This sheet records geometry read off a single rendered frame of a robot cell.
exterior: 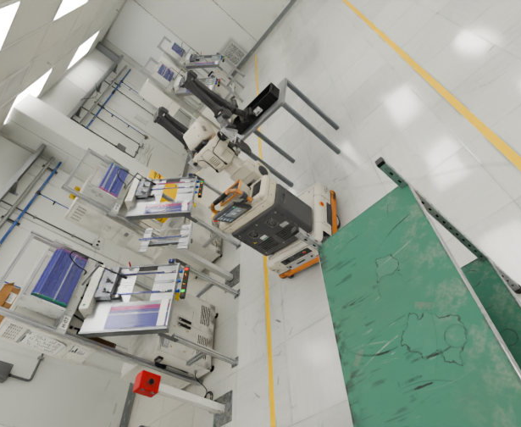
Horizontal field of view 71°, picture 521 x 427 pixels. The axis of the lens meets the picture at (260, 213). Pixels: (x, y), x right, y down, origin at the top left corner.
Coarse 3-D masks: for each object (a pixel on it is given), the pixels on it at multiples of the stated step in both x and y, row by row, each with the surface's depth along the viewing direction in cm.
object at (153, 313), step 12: (156, 300) 310; (168, 300) 310; (120, 312) 304; (132, 312) 303; (144, 312) 302; (156, 312) 301; (168, 312) 300; (108, 324) 295; (120, 324) 294; (132, 324) 293; (144, 324) 292; (156, 324) 292
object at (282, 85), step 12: (288, 84) 359; (300, 96) 367; (276, 108) 334; (288, 108) 333; (264, 120) 345; (300, 120) 341; (252, 132) 356; (312, 132) 349; (252, 156) 378; (288, 156) 426; (288, 180) 401
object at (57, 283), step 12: (60, 252) 317; (72, 252) 325; (48, 264) 306; (60, 264) 310; (72, 264) 318; (84, 264) 326; (48, 276) 297; (60, 276) 304; (72, 276) 311; (36, 288) 285; (48, 288) 291; (60, 288) 298; (72, 288) 305; (48, 300) 288; (60, 300) 292
